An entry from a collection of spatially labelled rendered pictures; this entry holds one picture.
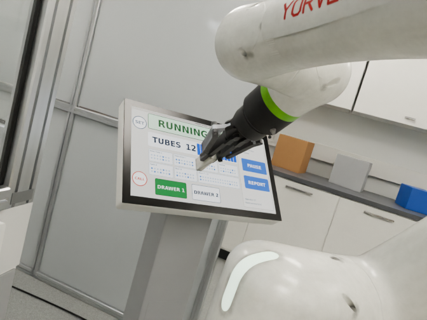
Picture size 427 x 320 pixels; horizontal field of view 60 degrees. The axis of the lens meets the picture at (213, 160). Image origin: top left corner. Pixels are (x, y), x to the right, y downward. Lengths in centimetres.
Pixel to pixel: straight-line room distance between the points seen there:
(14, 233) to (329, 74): 67
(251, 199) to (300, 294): 80
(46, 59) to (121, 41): 135
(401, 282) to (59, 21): 69
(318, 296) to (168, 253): 84
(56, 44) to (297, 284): 62
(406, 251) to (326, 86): 27
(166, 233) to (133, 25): 127
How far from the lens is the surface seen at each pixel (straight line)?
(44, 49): 77
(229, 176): 112
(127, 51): 208
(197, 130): 113
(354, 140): 374
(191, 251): 120
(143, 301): 122
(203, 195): 104
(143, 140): 102
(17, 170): 80
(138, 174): 97
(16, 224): 86
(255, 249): 39
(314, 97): 60
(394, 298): 46
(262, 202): 116
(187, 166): 105
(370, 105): 340
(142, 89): 200
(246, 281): 36
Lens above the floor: 124
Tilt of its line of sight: 8 degrees down
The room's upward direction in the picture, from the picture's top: 16 degrees clockwise
